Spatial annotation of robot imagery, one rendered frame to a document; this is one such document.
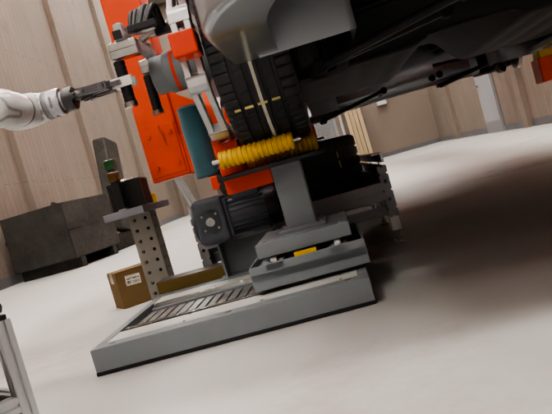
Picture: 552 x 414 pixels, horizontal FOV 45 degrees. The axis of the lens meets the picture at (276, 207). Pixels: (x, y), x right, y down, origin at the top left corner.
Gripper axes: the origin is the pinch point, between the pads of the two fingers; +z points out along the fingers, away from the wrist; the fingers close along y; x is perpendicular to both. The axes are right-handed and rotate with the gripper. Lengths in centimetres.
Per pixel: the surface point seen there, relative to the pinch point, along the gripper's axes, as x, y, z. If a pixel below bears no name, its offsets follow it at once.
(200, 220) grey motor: -50, -39, 3
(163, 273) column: -68, -73, -26
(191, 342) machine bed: -80, 23, 4
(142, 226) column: -46, -73, -29
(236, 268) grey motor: -72, -56, 8
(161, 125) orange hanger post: -9, -59, -6
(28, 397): -68, 89, -11
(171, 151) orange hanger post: -20, -59, -5
